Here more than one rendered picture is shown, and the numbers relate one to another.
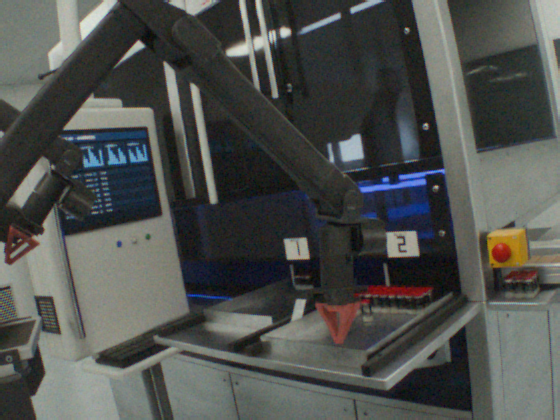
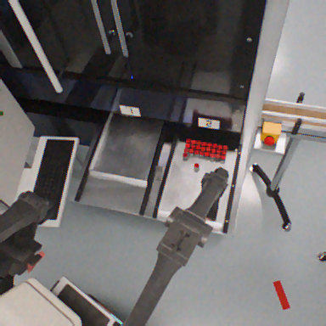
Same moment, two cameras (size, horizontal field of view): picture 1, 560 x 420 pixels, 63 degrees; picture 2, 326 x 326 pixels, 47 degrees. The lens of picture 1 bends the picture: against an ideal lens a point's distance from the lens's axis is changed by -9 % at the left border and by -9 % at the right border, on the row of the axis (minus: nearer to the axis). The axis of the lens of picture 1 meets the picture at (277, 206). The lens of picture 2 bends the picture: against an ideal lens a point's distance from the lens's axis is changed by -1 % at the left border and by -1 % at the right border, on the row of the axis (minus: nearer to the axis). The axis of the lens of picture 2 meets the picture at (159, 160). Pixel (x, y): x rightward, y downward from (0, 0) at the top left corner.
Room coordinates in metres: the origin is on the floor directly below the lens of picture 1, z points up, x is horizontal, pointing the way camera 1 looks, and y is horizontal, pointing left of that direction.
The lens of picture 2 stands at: (0.45, 0.23, 2.35)
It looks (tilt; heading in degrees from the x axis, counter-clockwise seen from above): 62 degrees down; 339
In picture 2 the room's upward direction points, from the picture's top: 11 degrees counter-clockwise
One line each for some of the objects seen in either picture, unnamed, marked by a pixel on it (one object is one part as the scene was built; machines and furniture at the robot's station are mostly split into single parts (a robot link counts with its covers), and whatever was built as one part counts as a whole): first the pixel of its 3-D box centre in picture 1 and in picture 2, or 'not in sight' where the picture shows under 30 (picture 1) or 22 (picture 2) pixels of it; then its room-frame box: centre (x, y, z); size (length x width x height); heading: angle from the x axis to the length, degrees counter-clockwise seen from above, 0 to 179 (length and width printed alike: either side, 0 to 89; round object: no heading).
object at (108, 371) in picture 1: (151, 345); (41, 178); (1.44, 0.45, 0.79); 0.45 x 0.28 x 0.03; 144
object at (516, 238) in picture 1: (508, 247); (270, 131); (0.99, -0.47, 1.00); 0.08 x 0.07 x 0.07; 135
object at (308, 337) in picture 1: (362, 322); (199, 179); (1.00, -0.13, 0.90); 0.34 x 0.26 x 0.04; 135
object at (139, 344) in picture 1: (161, 338); (51, 177); (1.41, 0.41, 0.82); 0.40 x 0.14 x 0.02; 144
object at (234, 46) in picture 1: (226, 95); (51, 14); (1.53, 0.10, 1.51); 0.47 x 0.01 x 0.59; 45
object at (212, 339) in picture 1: (315, 322); (162, 166); (1.15, -0.04, 0.87); 0.70 x 0.48 x 0.02; 45
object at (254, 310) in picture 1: (282, 300); (128, 143); (1.32, 0.03, 0.90); 0.34 x 0.26 x 0.04; 135
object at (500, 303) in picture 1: (526, 297); (270, 138); (1.01, -0.51, 0.87); 0.14 x 0.13 x 0.02; 135
